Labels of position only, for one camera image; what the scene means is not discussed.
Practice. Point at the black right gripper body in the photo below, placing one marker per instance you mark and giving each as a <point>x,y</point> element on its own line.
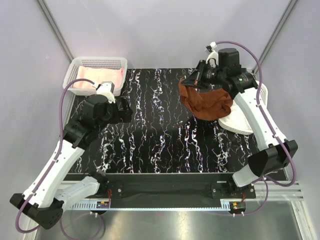
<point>210,75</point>

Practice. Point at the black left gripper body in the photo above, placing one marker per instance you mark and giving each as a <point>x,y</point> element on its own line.
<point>121,116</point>

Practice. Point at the brown towel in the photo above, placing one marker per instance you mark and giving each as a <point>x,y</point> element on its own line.
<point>206,106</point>

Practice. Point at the pink towel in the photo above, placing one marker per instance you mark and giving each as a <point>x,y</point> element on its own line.
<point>99,75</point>

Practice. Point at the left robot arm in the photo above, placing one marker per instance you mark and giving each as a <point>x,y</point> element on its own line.
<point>43,202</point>

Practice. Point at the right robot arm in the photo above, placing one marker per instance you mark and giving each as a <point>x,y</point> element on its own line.
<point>211,89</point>

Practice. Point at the white towel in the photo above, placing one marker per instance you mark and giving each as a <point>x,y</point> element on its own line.
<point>236,121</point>

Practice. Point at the white rectangular mesh basket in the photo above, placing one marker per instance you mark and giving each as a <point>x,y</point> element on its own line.
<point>96,62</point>

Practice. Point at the left connector board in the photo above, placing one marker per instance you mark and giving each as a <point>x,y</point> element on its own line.
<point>104,204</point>

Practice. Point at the connector board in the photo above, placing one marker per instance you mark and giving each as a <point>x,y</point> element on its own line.
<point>104,204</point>
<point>238,205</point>

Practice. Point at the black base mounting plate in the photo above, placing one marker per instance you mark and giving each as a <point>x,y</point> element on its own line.
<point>213,185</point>

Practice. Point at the right connector board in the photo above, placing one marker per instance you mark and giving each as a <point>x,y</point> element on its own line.
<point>238,205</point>

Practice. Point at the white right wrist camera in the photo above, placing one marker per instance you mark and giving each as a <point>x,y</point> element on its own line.
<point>212,51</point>

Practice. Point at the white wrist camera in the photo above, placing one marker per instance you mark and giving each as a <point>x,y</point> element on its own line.
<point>212,51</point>
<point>106,89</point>

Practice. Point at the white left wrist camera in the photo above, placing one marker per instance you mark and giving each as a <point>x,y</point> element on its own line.
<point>106,89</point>

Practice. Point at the aluminium frame rail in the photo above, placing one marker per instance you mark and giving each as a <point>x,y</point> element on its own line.
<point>275,192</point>

